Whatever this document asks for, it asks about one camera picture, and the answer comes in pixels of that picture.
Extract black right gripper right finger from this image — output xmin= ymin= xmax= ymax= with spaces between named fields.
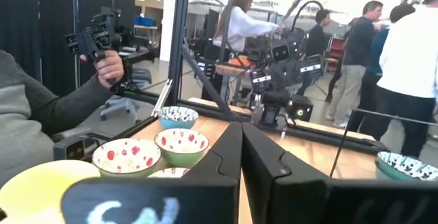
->
xmin=242 ymin=123 xmax=438 ymax=224

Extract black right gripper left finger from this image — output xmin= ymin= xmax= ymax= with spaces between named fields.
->
xmin=61 ymin=123 xmax=243 ymax=224

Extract green bowl red fruit print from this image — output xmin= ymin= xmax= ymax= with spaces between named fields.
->
xmin=153 ymin=127 xmax=210 ymax=169
xmin=146 ymin=166 xmax=192 ymax=179
xmin=91 ymin=137 xmax=162 ymax=179

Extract teal bowl dark floral print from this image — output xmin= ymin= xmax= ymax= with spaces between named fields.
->
xmin=376 ymin=167 xmax=422 ymax=182
xmin=375 ymin=151 xmax=438 ymax=181
xmin=156 ymin=105 xmax=200 ymax=131

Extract wooden workbench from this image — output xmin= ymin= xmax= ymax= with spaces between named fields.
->
xmin=214 ymin=55 xmax=256 ymax=107

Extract person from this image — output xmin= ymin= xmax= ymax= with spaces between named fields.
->
xmin=324 ymin=0 xmax=385 ymax=129
xmin=358 ymin=3 xmax=417 ymax=142
xmin=201 ymin=0 xmax=285 ymax=101
xmin=376 ymin=0 xmax=438 ymax=159
xmin=0 ymin=49 xmax=125 ymax=188
xmin=296 ymin=8 xmax=332 ymax=97

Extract wooden riser shelf black legs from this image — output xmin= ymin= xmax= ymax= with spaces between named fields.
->
xmin=328 ymin=108 xmax=438 ymax=183

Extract grey office chair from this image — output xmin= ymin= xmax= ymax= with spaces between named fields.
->
xmin=99 ymin=68 xmax=154 ymax=123

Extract blue storage bin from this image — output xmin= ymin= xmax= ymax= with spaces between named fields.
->
xmin=133 ymin=14 xmax=157 ymax=28

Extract person's hand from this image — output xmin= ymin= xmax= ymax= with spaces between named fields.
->
xmin=79 ymin=49 xmax=125 ymax=90

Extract yellow plastic bowl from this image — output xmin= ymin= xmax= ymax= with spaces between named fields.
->
xmin=0 ymin=159 xmax=102 ymax=224

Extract black curtain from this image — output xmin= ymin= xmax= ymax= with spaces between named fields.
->
xmin=0 ymin=0 xmax=138 ymax=97

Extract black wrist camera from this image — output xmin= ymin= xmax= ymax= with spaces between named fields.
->
xmin=270 ymin=42 xmax=292 ymax=62

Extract black aluminium table frame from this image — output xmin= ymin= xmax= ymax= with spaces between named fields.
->
xmin=116 ymin=0 xmax=389 ymax=155

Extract silver frame bracket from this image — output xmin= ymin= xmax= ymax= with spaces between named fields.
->
xmin=151 ymin=78 xmax=175 ymax=118

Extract small grey depth camera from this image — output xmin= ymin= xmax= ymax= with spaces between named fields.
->
xmin=53 ymin=136 xmax=101 ymax=162

